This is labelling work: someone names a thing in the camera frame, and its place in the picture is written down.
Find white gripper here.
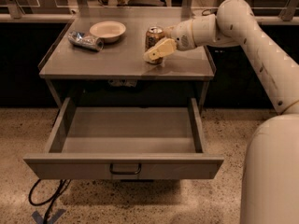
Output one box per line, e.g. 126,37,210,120
143,20,196,62

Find orange soda can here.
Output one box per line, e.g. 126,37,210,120
145,26,164,51

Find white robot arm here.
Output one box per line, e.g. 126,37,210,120
143,0,299,224

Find open grey top drawer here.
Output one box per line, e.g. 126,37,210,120
23,98,223,180

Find white bowl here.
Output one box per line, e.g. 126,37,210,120
90,21,126,44

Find grey metal cabinet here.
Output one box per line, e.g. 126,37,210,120
40,7,216,105

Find white counter ledge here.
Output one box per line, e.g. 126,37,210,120
0,14,299,26

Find black drawer handle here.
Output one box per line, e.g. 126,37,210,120
109,163,142,175

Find black floor cable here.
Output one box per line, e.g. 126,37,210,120
28,179,72,224

